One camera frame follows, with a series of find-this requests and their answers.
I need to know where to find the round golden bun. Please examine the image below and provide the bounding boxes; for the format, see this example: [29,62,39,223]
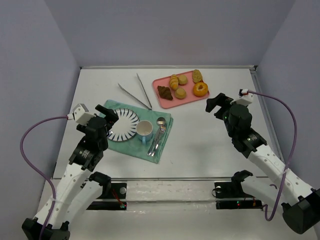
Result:
[174,87,187,100]

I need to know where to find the metal tongs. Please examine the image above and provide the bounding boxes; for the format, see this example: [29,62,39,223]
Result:
[117,73,153,110]

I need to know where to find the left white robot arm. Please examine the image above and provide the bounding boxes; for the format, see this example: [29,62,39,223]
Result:
[20,103,119,240]

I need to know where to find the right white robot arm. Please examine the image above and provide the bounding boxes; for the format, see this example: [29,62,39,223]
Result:
[205,89,320,235]

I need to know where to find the oval seeded bread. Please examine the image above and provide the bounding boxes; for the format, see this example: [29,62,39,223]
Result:
[191,69,203,84]

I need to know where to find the yellow ridged bread roll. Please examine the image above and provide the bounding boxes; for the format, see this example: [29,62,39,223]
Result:
[169,74,179,91]

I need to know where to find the orange donut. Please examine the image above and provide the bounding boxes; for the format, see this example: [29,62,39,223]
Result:
[192,82,209,97]

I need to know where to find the blue striped white plate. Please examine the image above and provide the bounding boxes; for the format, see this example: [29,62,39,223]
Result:
[107,108,140,142]

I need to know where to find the pink tray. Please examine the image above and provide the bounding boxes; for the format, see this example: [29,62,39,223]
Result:
[152,69,210,109]

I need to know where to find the blue mug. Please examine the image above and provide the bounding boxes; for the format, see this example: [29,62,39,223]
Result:
[136,120,154,145]

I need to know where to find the small round bun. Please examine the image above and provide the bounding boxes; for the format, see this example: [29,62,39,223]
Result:
[177,74,188,85]

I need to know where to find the teal cloth mat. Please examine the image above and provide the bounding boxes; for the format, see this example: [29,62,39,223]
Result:
[103,99,174,164]

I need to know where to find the brown croissant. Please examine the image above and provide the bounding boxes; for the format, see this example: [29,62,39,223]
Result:
[157,85,173,101]

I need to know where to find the metal spoon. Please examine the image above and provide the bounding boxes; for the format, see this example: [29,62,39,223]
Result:
[147,116,166,155]

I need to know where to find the metal knife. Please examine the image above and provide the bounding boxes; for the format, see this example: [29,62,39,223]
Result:
[147,126,161,156]

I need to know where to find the metal fork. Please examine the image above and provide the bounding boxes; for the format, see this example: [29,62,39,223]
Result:
[151,122,167,157]

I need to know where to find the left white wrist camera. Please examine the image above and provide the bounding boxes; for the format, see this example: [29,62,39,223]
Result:
[72,103,95,126]

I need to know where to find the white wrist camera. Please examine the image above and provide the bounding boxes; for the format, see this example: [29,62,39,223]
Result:
[230,88,254,107]
[72,103,95,126]

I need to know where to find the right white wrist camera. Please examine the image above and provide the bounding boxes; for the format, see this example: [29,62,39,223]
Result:
[230,88,254,107]

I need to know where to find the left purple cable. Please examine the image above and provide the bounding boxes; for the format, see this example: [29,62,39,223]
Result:
[19,114,76,240]

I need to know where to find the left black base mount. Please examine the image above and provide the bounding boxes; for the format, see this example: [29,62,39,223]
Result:
[87,182,127,211]

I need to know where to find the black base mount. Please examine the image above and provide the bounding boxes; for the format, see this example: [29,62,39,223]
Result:
[87,182,127,211]
[211,181,263,210]

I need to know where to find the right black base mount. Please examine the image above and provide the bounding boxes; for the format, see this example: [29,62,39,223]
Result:
[211,181,263,210]

